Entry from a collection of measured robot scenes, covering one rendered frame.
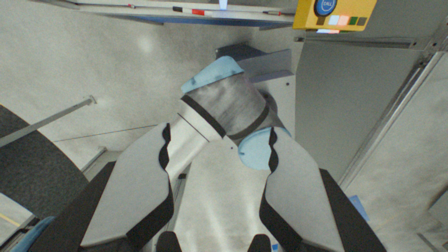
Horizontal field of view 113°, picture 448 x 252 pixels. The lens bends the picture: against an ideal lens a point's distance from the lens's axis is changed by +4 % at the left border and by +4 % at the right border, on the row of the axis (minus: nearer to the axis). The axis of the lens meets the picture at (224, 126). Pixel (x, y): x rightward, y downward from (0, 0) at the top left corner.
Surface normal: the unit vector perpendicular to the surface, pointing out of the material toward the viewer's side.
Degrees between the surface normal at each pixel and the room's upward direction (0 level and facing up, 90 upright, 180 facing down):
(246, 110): 25
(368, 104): 90
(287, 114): 3
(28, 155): 90
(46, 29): 0
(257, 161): 5
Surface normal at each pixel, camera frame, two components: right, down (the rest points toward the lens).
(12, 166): 0.94, -0.29
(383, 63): -1.00, -0.04
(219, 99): 0.14, -0.07
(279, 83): -0.04, 0.49
